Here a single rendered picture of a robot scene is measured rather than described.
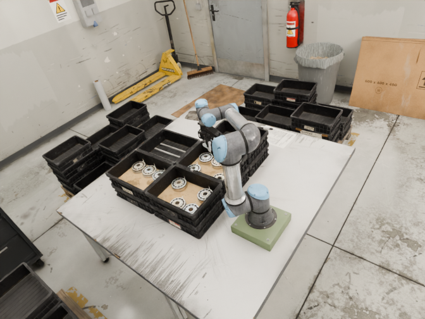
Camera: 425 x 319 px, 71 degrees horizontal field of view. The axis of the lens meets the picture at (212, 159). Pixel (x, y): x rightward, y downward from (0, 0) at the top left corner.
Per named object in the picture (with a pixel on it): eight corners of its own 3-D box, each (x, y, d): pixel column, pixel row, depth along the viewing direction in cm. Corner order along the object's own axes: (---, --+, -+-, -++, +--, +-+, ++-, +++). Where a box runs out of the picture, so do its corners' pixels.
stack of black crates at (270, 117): (301, 137, 332) (302, 111, 310) (289, 152, 315) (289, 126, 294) (269, 129, 353) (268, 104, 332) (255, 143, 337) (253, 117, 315)
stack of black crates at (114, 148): (139, 156, 352) (126, 123, 324) (157, 163, 336) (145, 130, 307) (112, 176, 330) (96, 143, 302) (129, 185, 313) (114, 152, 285)
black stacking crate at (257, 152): (269, 143, 224) (269, 131, 217) (249, 167, 207) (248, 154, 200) (226, 131, 245) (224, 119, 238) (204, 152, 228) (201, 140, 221)
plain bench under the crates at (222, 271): (344, 209, 266) (355, 147, 222) (248, 391, 177) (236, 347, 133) (204, 157, 353) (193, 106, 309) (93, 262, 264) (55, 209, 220)
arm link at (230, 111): (269, 128, 135) (233, 97, 176) (246, 135, 133) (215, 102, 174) (271, 150, 141) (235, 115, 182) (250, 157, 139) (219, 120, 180)
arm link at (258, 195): (274, 208, 170) (272, 191, 161) (252, 216, 168) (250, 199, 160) (264, 195, 179) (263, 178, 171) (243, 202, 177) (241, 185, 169)
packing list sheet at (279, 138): (298, 133, 246) (298, 133, 246) (284, 149, 233) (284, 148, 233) (262, 124, 264) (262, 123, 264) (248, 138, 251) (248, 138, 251)
